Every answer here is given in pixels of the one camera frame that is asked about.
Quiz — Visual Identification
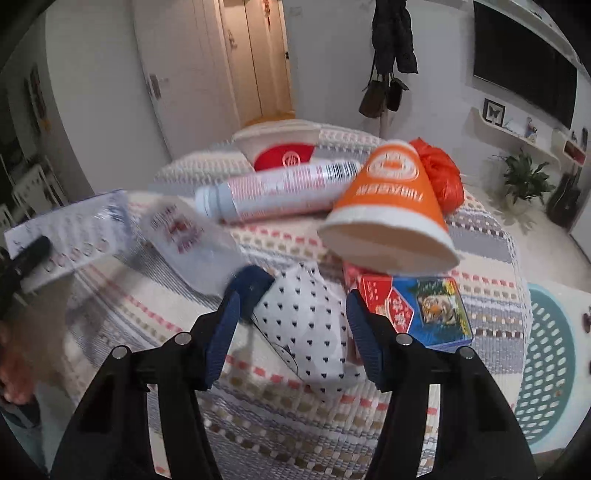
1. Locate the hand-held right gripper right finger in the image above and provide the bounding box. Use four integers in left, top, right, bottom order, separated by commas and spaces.
345, 290, 539, 480

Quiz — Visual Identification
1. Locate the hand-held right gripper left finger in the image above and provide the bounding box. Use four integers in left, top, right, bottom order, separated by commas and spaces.
48, 265, 278, 480

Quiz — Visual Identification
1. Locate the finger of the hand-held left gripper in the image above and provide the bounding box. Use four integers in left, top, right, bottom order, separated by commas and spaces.
13, 235, 52, 280

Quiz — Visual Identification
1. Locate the clear plastic blister pack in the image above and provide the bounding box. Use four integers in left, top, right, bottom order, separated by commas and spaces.
4, 188, 133, 292

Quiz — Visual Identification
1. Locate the white dotted paper bag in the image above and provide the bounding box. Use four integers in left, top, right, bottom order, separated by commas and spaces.
252, 263, 364, 400

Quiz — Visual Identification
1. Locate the white spray can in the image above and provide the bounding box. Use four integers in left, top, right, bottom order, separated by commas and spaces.
194, 159, 364, 225

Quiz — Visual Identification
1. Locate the orange paper cup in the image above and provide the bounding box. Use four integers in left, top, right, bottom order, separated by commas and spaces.
317, 139, 462, 274

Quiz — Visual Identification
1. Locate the red paper cup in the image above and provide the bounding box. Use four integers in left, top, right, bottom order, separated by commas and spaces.
232, 124, 322, 172

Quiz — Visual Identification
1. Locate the orange plastic bag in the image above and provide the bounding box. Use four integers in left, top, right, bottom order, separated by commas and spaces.
409, 137, 465, 214

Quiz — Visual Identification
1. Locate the teal plastic basket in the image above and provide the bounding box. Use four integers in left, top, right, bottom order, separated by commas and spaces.
514, 284, 578, 446

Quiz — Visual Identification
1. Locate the person's left hand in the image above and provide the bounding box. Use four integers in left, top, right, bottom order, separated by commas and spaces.
0, 318, 43, 408

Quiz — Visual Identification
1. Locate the colourful blue red box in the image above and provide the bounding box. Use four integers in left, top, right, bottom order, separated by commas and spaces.
344, 261, 474, 348

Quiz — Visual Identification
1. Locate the white chair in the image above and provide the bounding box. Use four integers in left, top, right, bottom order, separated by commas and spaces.
0, 152, 66, 219

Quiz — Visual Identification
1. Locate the clear packet with red print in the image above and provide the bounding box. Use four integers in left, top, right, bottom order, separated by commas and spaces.
139, 196, 251, 297

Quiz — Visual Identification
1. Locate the patterned woven tablecloth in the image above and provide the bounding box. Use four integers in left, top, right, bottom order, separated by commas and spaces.
46, 126, 528, 480

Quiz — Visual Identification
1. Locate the green potted plant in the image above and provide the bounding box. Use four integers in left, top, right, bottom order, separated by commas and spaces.
491, 149, 556, 216

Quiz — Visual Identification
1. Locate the white room door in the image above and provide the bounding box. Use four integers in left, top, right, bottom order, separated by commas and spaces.
133, 0, 242, 158

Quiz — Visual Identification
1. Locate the brown hanging bag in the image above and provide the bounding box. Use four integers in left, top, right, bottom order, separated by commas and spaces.
359, 76, 387, 119

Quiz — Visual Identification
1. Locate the black acoustic guitar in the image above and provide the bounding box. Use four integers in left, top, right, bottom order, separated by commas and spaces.
547, 165, 584, 228

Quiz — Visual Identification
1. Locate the black hanging bag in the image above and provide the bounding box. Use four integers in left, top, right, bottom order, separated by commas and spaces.
387, 76, 410, 112

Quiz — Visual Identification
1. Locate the framed butterfly picture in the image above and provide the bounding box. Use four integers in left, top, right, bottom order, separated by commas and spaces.
482, 98, 507, 126

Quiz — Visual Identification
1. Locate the white hallway door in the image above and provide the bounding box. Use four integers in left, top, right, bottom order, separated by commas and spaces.
219, 0, 293, 121

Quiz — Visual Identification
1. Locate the dark hanging coat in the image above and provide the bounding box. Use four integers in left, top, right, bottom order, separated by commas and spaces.
372, 0, 419, 75

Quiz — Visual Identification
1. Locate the dark wall decoration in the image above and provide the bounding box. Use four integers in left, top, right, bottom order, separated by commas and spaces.
28, 64, 48, 136

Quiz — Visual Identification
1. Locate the white curved wall shelf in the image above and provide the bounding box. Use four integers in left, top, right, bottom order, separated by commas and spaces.
471, 107, 562, 169

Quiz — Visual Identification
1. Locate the white red wall cubby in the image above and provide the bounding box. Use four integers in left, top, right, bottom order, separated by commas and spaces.
551, 128, 591, 168

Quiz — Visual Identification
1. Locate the wall-mounted television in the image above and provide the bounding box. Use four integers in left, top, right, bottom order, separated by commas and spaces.
473, 0, 579, 131

